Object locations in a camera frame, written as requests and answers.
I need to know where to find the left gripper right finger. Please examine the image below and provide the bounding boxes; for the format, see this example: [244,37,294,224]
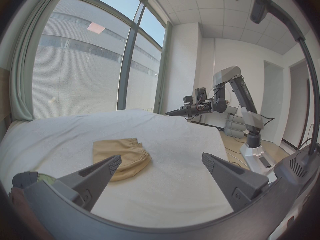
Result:
[201,152,270,213]

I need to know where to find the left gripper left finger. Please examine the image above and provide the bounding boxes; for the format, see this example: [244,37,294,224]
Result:
[53,155,122,212]

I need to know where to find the tan shorts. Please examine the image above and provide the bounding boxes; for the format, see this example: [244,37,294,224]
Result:
[92,138,152,182]

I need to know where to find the bed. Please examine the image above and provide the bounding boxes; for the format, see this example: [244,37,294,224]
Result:
[0,66,234,228]

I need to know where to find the grey floor appliance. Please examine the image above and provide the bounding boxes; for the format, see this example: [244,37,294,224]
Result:
[224,114,248,137]

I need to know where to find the green garment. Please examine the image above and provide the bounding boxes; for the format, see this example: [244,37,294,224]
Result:
[37,174,57,184]

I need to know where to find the dark blue garment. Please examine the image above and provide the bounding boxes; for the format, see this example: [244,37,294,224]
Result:
[12,171,38,188]

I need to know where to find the brown garment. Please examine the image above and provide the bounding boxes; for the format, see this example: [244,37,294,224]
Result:
[9,186,33,224]

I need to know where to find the window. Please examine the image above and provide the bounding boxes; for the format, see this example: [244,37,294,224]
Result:
[31,0,167,119]

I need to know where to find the grey-green curtain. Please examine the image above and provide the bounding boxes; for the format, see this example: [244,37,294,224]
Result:
[9,0,73,121]

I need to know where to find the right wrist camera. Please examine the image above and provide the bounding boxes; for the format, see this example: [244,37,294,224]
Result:
[183,87,207,105]

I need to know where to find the black cable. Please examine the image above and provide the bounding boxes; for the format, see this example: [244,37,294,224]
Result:
[259,113,275,128]
[224,146,250,171]

